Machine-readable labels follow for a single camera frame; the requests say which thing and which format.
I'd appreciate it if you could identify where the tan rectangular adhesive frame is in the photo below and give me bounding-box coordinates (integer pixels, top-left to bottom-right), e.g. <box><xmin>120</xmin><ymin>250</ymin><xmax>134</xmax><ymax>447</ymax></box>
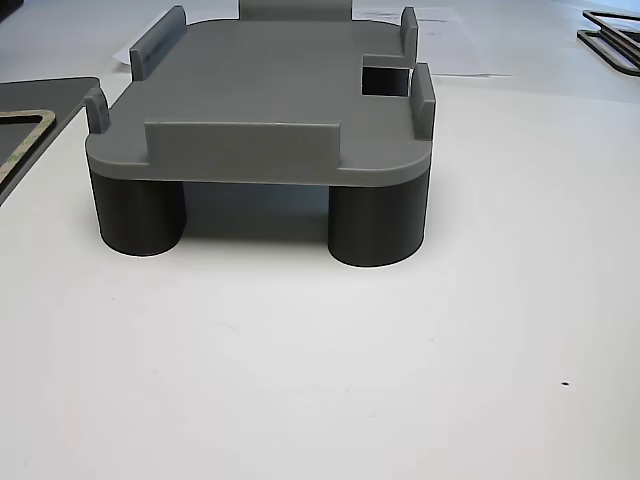
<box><xmin>0</xmin><ymin>108</ymin><xmax>57</xmax><ymax>189</ymax></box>

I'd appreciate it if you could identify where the grey holder with black legs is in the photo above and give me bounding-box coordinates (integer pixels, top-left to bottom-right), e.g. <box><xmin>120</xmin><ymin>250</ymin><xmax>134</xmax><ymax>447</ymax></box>
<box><xmin>83</xmin><ymin>0</ymin><xmax>437</xmax><ymax>270</ymax></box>

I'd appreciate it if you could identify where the dark grey flat base plate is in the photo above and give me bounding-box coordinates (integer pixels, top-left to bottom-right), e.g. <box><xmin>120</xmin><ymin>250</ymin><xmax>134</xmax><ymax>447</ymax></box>
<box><xmin>0</xmin><ymin>75</ymin><xmax>109</xmax><ymax>206</ymax></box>

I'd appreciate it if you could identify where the thin black rectangular frame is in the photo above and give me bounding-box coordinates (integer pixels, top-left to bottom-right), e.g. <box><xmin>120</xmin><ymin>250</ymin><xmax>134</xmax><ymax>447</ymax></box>
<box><xmin>582</xmin><ymin>8</ymin><xmax>640</xmax><ymax>57</ymax></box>
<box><xmin>576</xmin><ymin>28</ymin><xmax>640</xmax><ymax>77</ymax></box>

